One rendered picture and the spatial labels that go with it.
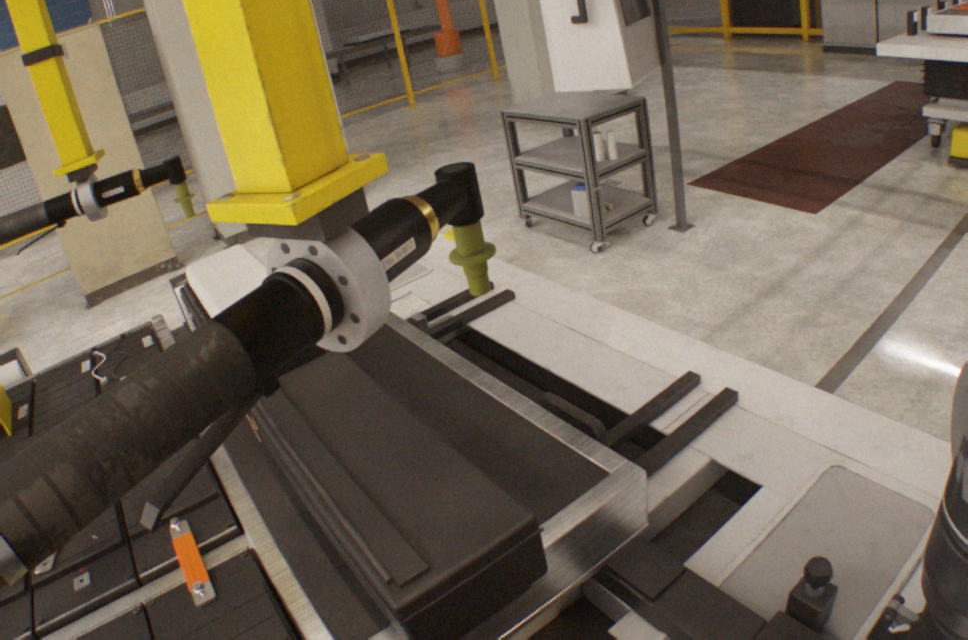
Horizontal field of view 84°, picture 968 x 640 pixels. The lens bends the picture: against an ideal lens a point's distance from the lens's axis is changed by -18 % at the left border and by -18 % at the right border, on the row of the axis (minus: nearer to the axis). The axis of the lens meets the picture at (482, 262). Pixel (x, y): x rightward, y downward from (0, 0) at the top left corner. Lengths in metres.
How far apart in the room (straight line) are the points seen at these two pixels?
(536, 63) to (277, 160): 6.09
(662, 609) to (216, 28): 0.70
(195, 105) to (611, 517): 4.55
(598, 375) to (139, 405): 0.95
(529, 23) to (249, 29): 6.05
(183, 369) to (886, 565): 0.79
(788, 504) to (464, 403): 0.47
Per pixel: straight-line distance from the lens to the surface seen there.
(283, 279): 0.38
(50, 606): 0.91
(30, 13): 1.19
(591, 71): 3.04
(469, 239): 0.52
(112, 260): 5.14
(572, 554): 0.74
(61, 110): 1.18
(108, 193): 1.19
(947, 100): 4.69
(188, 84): 4.97
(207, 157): 5.02
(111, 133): 5.00
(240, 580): 0.78
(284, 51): 0.36
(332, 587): 0.73
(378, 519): 0.60
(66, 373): 1.46
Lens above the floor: 1.52
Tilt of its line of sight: 24 degrees down
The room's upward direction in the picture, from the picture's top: 12 degrees counter-clockwise
